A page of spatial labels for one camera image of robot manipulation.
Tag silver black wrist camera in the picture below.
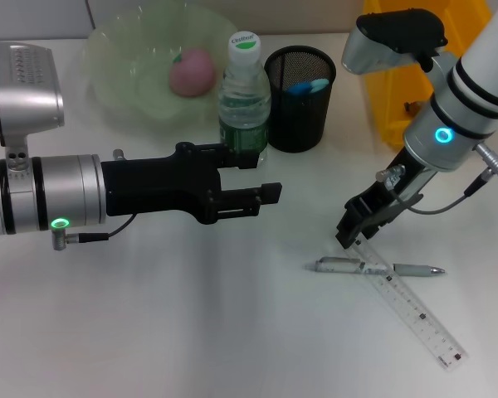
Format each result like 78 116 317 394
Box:
0 41 66 177

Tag yellow plastic bin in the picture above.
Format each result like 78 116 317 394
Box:
361 0 494 148

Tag clear green-label water bottle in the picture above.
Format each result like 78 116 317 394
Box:
217 31 272 163

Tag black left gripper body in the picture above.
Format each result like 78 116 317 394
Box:
100 142 224 226

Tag black mesh pen holder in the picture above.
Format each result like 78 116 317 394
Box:
264 45 338 153

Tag translucent green fruit bowl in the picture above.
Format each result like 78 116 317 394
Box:
81 4 242 126

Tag pink toy peach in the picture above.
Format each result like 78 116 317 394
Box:
168 47 217 99

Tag clear plastic ruler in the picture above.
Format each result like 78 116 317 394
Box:
342 238 470 371

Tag grey ballpoint pen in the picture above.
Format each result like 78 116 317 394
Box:
305 256 447 278

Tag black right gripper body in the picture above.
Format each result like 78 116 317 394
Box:
359 147 437 233

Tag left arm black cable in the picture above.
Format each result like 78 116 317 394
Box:
51 213 138 252

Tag blue plastic scissors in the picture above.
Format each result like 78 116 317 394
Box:
285 77 330 98

